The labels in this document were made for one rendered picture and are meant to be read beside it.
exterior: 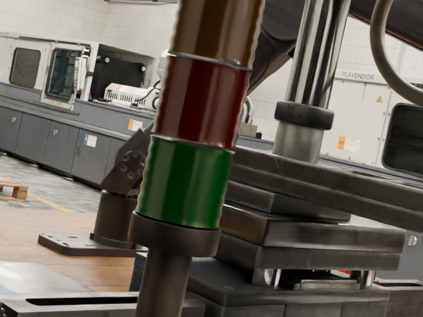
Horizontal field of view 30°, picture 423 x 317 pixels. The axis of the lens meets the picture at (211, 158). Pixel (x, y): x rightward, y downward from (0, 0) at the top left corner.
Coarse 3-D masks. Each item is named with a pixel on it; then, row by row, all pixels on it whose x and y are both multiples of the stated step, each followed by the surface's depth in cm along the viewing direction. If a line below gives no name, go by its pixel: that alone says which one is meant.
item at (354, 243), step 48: (336, 0) 60; (336, 48) 61; (288, 96) 62; (288, 144) 61; (240, 192) 60; (288, 192) 58; (336, 192) 55; (384, 192) 52; (240, 240) 56; (288, 240) 56; (336, 240) 60; (384, 240) 65
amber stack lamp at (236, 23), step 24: (192, 0) 33; (216, 0) 32; (240, 0) 33; (264, 0) 34; (192, 24) 33; (216, 24) 32; (240, 24) 33; (192, 48) 33; (216, 48) 32; (240, 48) 33
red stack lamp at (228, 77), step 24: (168, 72) 33; (192, 72) 33; (216, 72) 33; (240, 72) 33; (168, 96) 33; (192, 96) 33; (216, 96) 33; (240, 96) 33; (168, 120) 33; (192, 120) 33; (216, 120) 33; (240, 120) 34; (216, 144) 33
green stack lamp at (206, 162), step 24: (168, 144) 33; (192, 144) 33; (168, 168) 33; (192, 168) 33; (216, 168) 33; (144, 192) 34; (168, 192) 33; (192, 192) 33; (216, 192) 33; (168, 216) 33; (192, 216) 33; (216, 216) 34
